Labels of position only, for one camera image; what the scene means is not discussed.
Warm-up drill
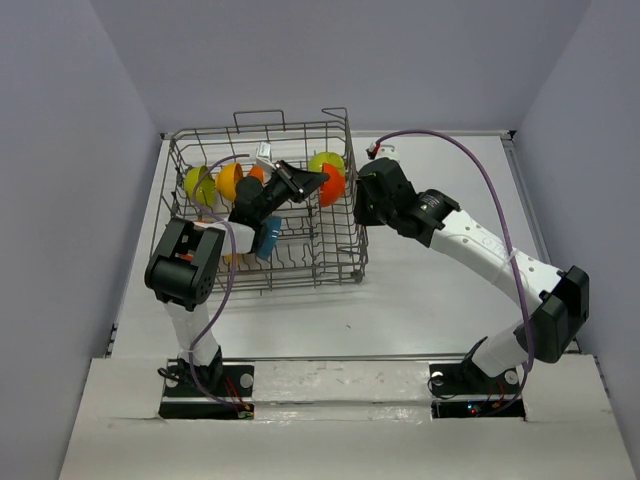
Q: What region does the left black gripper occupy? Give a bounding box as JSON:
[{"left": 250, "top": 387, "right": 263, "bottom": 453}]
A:
[{"left": 255, "top": 161, "right": 328, "bottom": 221}]

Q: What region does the lime green bowl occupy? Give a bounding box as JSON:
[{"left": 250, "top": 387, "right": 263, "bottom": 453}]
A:
[
  {"left": 184, "top": 165, "right": 217, "bottom": 207},
  {"left": 308, "top": 152, "right": 345, "bottom": 176}
]

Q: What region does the orange-red bowl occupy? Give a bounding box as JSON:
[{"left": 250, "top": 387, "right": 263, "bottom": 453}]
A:
[
  {"left": 319, "top": 163, "right": 346, "bottom": 208},
  {"left": 175, "top": 222, "right": 212, "bottom": 262}
]

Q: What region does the round white bowl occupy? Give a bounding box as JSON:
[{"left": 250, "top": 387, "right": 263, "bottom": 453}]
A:
[{"left": 248, "top": 165, "right": 265, "bottom": 183}]

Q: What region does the blue bowl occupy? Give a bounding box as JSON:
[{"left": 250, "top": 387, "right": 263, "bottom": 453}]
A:
[{"left": 254, "top": 215, "right": 281, "bottom": 260}]

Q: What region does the yellow bowl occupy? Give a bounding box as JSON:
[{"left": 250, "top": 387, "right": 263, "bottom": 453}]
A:
[
  {"left": 215, "top": 162, "right": 244, "bottom": 202},
  {"left": 223, "top": 254, "right": 243, "bottom": 268}
]

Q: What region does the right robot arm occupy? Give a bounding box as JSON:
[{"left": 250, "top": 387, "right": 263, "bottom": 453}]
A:
[{"left": 354, "top": 158, "right": 589, "bottom": 392}]

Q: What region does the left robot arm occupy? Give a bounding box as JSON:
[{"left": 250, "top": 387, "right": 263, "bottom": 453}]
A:
[{"left": 144, "top": 161, "right": 330, "bottom": 398}]

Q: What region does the grey wire dish rack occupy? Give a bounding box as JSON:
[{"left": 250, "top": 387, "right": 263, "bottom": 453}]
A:
[{"left": 150, "top": 107, "right": 368, "bottom": 293}]

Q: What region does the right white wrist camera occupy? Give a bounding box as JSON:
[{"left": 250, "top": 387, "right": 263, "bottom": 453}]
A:
[{"left": 366, "top": 142, "right": 399, "bottom": 161}]

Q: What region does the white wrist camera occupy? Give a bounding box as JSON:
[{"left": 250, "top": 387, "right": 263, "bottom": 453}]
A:
[
  {"left": 366, "top": 142, "right": 399, "bottom": 161},
  {"left": 255, "top": 142, "right": 275, "bottom": 175}
]

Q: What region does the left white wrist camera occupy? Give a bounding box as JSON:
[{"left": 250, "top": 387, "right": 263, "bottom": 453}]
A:
[{"left": 255, "top": 142, "right": 275, "bottom": 175}]

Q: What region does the metal rail at front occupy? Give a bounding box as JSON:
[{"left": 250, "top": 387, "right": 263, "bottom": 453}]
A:
[{"left": 226, "top": 353, "right": 465, "bottom": 363}]

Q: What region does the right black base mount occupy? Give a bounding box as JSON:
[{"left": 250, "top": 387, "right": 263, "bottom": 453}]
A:
[{"left": 427, "top": 363, "right": 526, "bottom": 419}]

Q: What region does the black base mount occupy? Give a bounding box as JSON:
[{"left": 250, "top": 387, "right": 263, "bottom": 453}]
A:
[
  {"left": 427, "top": 363, "right": 526, "bottom": 419},
  {"left": 157, "top": 360, "right": 255, "bottom": 420}
]

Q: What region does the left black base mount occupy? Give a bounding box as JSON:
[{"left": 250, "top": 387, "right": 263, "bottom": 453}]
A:
[{"left": 157, "top": 360, "right": 255, "bottom": 420}]

